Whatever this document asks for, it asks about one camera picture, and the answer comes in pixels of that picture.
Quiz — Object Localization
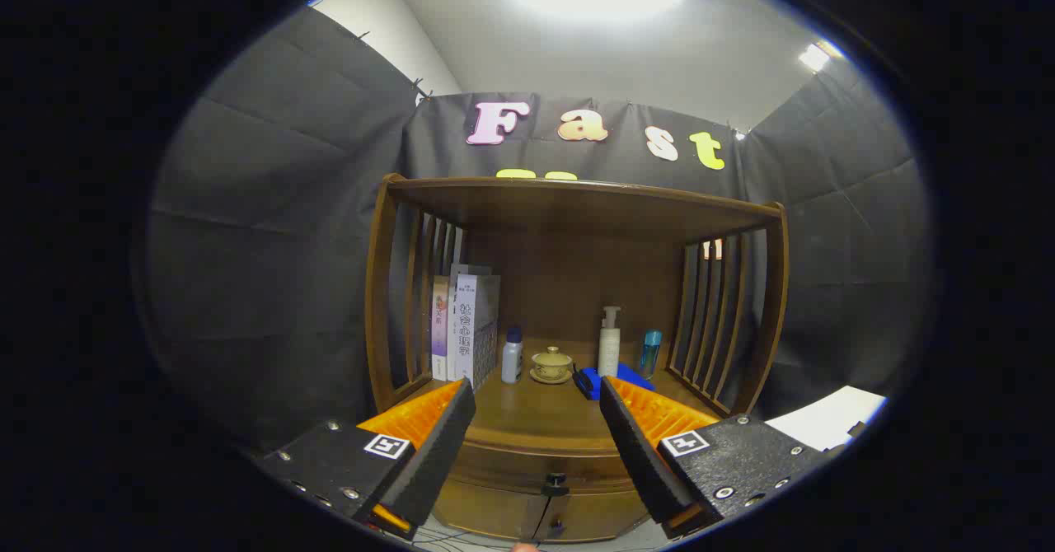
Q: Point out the white pump bottle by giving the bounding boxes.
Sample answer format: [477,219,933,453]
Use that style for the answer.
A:
[598,306,622,378]

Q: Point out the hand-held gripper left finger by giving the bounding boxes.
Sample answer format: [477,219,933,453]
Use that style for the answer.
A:
[251,377,477,540]

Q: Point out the thin pink purple book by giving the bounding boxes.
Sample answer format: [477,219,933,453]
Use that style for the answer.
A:
[431,276,452,381]

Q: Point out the wooden countertop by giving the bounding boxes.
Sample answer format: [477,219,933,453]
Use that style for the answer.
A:
[412,336,726,454]

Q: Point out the white bottle blue cap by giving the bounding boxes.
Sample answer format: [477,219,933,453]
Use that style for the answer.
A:
[501,325,524,385]

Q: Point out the thick white patterned book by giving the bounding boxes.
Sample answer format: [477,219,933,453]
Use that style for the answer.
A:
[446,264,501,391]

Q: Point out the yellow lidded ceramic teacup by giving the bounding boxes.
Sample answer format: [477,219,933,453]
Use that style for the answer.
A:
[529,346,574,386]

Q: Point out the blue folded cloth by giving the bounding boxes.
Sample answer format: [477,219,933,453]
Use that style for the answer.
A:
[573,363,656,401]

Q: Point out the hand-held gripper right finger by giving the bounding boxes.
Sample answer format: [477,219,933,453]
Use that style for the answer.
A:
[599,375,833,540]

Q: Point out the brown wooden cabinet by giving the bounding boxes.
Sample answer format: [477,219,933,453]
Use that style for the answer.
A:
[365,173,790,543]

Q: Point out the black floor cables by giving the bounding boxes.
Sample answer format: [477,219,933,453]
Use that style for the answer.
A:
[416,523,537,550]

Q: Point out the white grey appliance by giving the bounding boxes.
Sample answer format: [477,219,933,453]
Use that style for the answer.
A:
[765,385,887,452]

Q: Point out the brown wooden drawer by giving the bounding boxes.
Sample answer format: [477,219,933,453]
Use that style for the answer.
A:
[449,441,652,497]

